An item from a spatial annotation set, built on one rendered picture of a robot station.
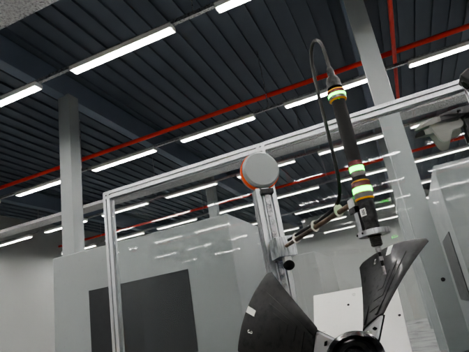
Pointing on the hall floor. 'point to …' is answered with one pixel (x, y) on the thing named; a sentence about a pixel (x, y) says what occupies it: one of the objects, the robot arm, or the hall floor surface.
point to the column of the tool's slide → (271, 235)
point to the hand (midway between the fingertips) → (420, 128)
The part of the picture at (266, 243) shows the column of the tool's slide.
